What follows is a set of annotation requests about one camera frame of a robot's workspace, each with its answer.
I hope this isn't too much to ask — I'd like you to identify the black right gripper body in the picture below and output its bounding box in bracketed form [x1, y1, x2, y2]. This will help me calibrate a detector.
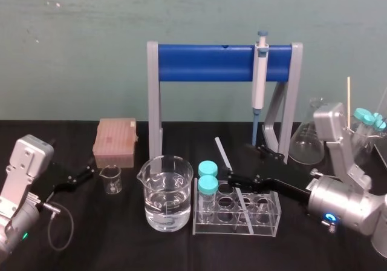
[265, 176, 316, 216]

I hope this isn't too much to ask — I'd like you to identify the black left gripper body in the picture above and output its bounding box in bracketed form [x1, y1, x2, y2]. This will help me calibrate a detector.
[32, 159, 72, 206]

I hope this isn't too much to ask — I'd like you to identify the clear glass stirring rod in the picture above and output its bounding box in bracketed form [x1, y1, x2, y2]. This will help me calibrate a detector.
[214, 136, 255, 235]

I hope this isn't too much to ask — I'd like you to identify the small glass beaker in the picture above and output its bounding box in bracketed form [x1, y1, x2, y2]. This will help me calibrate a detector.
[99, 165, 123, 196]

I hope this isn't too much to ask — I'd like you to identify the glass conical flask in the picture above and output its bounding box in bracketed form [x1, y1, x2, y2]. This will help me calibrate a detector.
[287, 97, 327, 166]

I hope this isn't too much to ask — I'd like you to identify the clear acrylic tube rack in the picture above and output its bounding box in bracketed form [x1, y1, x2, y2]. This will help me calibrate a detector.
[192, 177, 282, 238]

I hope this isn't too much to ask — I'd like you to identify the clear tube with teal cap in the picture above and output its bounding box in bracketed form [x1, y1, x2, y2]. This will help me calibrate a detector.
[197, 174, 220, 221]
[198, 160, 219, 178]

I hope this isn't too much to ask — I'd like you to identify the pink pipette tip box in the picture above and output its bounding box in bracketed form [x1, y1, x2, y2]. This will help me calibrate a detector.
[93, 117, 138, 169]

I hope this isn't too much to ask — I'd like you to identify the white and blue pipette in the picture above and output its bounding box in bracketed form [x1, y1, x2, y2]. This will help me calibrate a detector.
[251, 30, 271, 147]

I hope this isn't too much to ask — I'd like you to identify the black table cloth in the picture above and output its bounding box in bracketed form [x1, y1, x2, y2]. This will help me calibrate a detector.
[0, 119, 387, 271]

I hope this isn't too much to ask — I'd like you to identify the large glass beaker with water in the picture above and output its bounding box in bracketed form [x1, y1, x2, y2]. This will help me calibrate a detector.
[136, 154, 195, 233]

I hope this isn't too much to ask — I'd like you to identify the thin wooden stick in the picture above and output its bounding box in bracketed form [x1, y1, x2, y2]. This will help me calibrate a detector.
[346, 76, 352, 130]

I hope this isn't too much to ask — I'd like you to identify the clear bottle with teal cap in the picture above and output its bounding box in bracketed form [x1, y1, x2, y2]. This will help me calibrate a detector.
[372, 112, 387, 146]
[352, 107, 375, 152]

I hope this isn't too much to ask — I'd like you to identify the blue and grey pipette stand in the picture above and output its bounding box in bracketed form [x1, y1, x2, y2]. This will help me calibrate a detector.
[146, 41, 304, 175]

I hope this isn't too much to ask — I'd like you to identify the thin dark wrist cable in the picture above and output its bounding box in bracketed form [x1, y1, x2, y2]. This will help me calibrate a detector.
[41, 202, 75, 252]

